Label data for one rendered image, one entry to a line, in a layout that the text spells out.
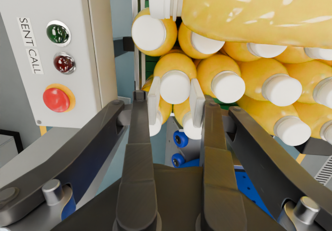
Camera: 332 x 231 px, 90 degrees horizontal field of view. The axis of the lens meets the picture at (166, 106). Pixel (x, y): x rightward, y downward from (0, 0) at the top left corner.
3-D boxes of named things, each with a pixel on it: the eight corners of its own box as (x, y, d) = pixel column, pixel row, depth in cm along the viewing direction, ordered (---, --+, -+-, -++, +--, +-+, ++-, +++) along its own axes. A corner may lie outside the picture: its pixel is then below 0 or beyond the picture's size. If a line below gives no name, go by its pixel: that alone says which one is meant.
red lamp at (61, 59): (59, 71, 22) (53, 73, 21) (55, 54, 21) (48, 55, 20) (75, 71, 22) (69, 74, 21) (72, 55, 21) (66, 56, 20)
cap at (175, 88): (174, 104, 23) (174, 110, 22) (154, 85, 22) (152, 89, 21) (195, 86, 22) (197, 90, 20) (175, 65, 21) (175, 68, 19)
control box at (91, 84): (71, 101, 35) (34, 127, 26) (48, -14, 27) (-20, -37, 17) (118, 104, 35) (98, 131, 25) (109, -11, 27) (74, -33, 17)
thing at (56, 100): (50, 109, 24) (45, 112, 23) (44, 85, 23) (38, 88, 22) (74, 110, 24) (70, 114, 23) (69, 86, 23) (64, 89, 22)
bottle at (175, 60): (174, 82, 41) (174, 119, 24) (153, 61, 39) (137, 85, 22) (196, 62, 39) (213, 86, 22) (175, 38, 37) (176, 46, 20)
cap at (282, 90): (292, 70, 22) (302, 73, 20) (294, 96, 24) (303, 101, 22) (262, 80, 23) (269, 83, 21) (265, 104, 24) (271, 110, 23)
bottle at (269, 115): (235, 107, 44) (272, 154, 28) (225, 84, 42) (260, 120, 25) (262, 95, 43) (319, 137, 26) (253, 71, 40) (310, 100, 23)
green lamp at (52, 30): (52, 43, 21) (46, 43, 20) (48, 23, 20) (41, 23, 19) (70, 44, 21) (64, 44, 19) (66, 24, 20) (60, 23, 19)
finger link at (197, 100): (197, 98, 14) (205, 99, 14) (191, 77, 21) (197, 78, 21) (193, 128, 16) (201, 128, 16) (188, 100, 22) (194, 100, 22)
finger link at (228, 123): (207, 115, 13) (245, 118, 13) (199, 93, 18) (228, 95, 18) (204, 131, 14) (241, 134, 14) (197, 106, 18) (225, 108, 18)
